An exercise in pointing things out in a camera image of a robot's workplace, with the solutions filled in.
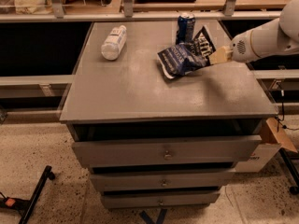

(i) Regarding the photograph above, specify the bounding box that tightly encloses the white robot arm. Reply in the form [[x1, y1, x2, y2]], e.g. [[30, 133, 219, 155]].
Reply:
[[208, 0, 299, 64]]

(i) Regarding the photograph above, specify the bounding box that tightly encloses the blue pepsi can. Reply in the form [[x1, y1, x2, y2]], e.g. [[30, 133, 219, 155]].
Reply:
[[176, 12, 195, 44]]

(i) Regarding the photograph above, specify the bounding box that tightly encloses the grey drawer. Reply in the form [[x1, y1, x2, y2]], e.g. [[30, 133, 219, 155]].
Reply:
[[91, 169, 235, 191], [101, 190, 220, 209], [72, 135, 262, 167]]

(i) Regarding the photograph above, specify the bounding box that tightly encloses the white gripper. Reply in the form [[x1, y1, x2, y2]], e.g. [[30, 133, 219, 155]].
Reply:
[[208, 30, 258, 64]]

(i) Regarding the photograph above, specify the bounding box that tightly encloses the metal railing frame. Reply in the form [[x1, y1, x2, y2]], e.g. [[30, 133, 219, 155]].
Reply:
[[0, 0, 291, 23]]

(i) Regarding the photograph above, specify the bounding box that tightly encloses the clear plastic water bottle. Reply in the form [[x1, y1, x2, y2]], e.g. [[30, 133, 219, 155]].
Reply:
[[101, 25, 127, 61]]

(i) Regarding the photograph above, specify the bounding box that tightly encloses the cardboard box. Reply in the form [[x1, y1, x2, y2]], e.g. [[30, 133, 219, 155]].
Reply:
[[235, 118, 298, 173]]

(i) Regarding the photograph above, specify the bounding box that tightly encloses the top grey drawer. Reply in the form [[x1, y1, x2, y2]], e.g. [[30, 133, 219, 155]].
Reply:
[[72, 135, 262, 167]]

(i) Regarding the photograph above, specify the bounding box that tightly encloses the bottom grey drawer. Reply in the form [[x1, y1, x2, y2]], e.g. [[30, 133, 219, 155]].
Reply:
[[101, 190, 220, 209]]

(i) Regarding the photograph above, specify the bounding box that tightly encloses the black stand leg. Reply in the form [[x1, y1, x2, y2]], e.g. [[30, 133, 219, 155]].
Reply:
[[279, 148, 299, 195], [0, 165, 55, 224]]

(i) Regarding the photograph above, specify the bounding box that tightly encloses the black stand leg left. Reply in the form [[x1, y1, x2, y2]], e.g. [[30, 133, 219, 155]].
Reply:
[[0, 165, 55, 224]]

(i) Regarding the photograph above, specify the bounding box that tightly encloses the grey drawer cabinet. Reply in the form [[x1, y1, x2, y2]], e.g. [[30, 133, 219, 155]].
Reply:
[[60, 21, 277, 197]]

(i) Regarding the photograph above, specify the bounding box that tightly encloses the black stand leg right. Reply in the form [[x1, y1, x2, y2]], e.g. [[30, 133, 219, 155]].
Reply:
[[279, 148, 299, 195]]

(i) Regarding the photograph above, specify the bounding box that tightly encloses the middle grey drawer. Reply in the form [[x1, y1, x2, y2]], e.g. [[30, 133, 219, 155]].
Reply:
[[91, 169, 235, 191]]

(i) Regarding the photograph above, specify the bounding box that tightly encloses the blue chip bag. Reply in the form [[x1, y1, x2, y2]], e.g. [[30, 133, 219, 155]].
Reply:
[[157, 25, 216, 79]]

